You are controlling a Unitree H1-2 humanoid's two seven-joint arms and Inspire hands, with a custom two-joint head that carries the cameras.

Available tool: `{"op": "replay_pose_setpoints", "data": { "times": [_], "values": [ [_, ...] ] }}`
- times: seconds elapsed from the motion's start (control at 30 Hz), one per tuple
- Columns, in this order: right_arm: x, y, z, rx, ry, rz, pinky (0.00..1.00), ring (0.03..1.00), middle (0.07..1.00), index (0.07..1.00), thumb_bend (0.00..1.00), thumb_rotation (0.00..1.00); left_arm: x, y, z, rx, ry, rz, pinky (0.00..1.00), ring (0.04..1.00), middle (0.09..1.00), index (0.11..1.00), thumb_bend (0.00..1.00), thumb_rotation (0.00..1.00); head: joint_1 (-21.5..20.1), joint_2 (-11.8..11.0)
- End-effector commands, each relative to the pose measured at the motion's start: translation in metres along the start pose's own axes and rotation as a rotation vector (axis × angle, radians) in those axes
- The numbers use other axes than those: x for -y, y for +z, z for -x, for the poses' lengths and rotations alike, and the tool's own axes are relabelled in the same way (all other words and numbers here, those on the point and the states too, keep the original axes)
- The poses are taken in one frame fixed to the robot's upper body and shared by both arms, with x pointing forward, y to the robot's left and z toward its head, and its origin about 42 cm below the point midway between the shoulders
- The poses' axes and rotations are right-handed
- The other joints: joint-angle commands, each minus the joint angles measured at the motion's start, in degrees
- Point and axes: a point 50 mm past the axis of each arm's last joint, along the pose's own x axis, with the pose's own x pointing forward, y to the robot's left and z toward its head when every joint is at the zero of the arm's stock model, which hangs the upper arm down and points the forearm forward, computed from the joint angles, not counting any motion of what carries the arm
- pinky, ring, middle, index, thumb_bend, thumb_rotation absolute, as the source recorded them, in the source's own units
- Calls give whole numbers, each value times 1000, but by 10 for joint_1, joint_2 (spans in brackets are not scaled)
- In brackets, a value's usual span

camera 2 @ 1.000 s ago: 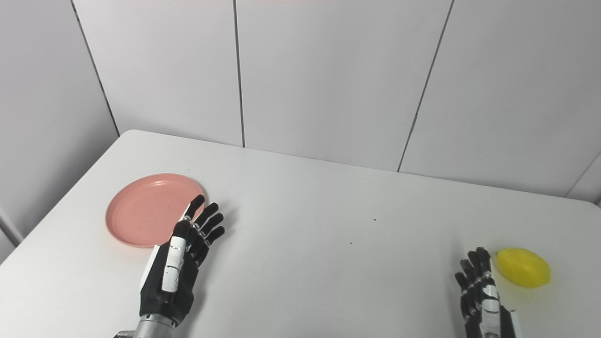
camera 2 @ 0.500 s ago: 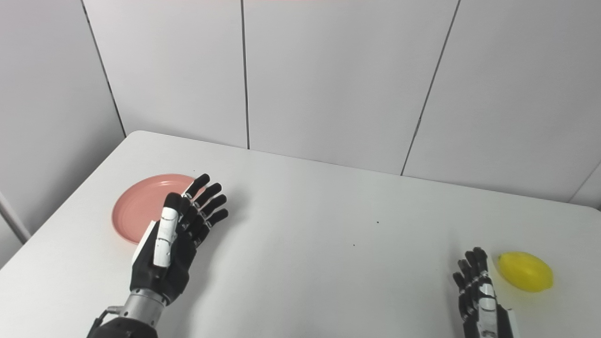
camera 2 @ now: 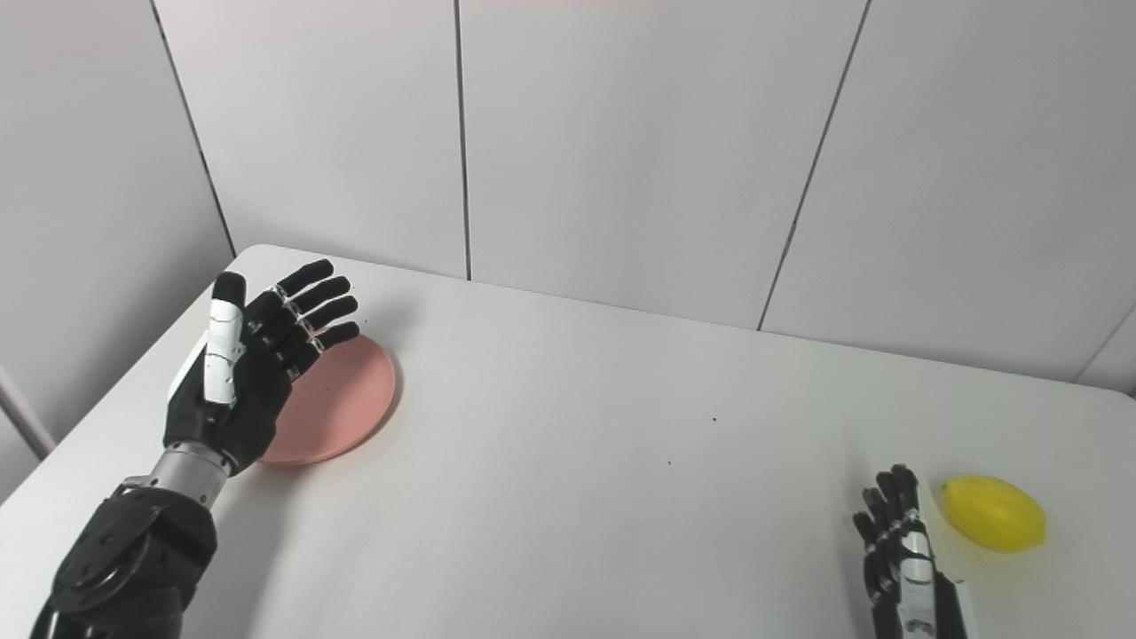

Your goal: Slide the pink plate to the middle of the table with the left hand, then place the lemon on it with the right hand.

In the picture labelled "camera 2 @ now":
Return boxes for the yellow lemon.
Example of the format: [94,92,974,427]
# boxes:
[941,475,1047,554]

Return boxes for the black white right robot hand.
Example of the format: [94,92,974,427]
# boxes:
[852,464,973,639]

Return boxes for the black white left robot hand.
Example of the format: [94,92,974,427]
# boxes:
[162,258,361,476]

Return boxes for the pink round plate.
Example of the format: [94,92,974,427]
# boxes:
[257,333,398,466]

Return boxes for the white slanted post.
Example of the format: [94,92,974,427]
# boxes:
[0,364,56,459]

